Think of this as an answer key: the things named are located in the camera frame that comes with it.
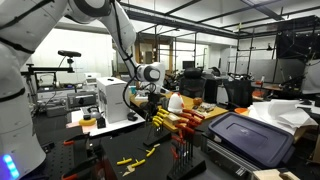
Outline black padded office chair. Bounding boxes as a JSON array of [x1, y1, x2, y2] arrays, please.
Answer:
[[178, 68, 207, 100]]

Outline small black box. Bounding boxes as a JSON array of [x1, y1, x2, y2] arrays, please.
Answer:
[[96, 116, 107, 130]]

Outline black curtain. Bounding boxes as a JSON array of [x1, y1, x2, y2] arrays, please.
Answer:
[[276, 16, 320, 63]]

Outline black overhead metal frame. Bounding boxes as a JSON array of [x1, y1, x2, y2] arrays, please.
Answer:
[[118, 0, 320, 84]]

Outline white plush chicken toy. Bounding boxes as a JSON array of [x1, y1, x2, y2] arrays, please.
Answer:
[[167, 92, 185, 115]]

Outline dark background monitor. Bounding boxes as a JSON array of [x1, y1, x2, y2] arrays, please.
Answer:
[[182, 60, 196, 70]]

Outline black cylinder speaker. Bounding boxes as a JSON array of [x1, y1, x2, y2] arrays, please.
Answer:
[[161, 97, 170, 110]]

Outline black mesh office chair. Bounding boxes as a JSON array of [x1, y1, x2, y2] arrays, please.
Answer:
[[223, 79, 254, 109]]

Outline orange bowl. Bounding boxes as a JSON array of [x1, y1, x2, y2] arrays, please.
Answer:
[[234, 107, 249, 115]]

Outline light wooden block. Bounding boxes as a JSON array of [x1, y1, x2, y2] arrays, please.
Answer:
[[251, 168, 301, 180]]

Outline black tripod camera rig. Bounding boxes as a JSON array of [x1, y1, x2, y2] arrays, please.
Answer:
[[279, 75, 306, 99]]

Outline small cardboard box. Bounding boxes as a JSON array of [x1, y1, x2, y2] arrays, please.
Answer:
[[166, 113, 181, 126]]

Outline open cardboard box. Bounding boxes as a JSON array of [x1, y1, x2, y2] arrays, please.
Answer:
[[293, 125, 320, 164]]

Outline grey round device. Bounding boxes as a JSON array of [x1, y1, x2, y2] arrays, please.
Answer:
[[87, 107, 102, 120]]

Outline black camera boom stand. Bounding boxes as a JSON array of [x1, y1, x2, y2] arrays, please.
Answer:
[[19, 64, 75, 101]]

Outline black camera on mount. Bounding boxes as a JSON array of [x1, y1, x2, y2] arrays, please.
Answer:
[[57, 49, 82, 68]]

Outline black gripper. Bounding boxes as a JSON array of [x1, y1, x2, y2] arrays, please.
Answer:
[[147, 91, 164, 115]]

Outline white hanging sheet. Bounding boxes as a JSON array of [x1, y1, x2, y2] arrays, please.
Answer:
[[301, 59, 320, 96]]

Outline red T-handle hex key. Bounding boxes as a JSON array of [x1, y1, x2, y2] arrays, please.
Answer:
[[174, 122, 196, 168], [177, 128, 186, 169], [169, 145, 179, 173], [177, 117, 200, 165], [170, 134, 187, 171], [182, 108, 206, 160], [179, 113, 204, 163]]

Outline black rounded mouse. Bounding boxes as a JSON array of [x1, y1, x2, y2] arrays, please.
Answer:
[[127, 111, 139, 122]]

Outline aluminium extrusion frame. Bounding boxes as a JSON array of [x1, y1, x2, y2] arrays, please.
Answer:
[[201, 134, 259, 179]]

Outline white flat board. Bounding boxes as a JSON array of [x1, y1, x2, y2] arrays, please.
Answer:
[[65, 106, 146, 138]]

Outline small colourful packet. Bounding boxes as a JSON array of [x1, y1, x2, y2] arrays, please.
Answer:
[[196, 102, 218, 114]]

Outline brown ball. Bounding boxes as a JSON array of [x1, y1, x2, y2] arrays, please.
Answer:
[[192, 97, 204, 107]]

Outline white paper pile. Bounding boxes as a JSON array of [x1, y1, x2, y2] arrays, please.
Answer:
[[248, 98, 319, 129]]

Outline wooden desk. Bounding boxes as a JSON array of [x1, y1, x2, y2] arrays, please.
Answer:
[[129, 87, 229, 134]]

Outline tan torn tape scrap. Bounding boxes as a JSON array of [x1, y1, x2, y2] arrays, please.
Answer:
[[121, 165, 136, 178]]

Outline yellow T-handle hex key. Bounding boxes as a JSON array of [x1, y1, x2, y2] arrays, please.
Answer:
[[134, 146, 155, 158], [153, 115, 165, 136], [116, 157, 133, 166], [145, 105, 162, 140], [157, 106, 170, 134], [155, 111, 167, 135], [130, 158, 147, 169], [152, 118, 163, 137], [151, 121, 161, 138]]

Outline white box device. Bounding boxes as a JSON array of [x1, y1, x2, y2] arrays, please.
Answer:
[[83, 72, 102, 88]]

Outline black clamp orange tip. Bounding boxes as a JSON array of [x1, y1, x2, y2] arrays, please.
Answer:
[[60, 154, 101, 180], [62, 132, 91, 147]]

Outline black stand for yellow keys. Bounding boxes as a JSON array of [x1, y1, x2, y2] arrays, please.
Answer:
[[143, 130, 173, 148]]

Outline grey partition wall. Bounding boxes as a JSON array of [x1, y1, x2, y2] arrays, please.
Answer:
[[248, 59, 306, 84]]

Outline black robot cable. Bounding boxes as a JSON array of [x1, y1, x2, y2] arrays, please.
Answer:
[[111, 0, 158, 111]]

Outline grey equipment box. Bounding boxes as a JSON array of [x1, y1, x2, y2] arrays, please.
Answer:
[[66, 91, 98, 109]]

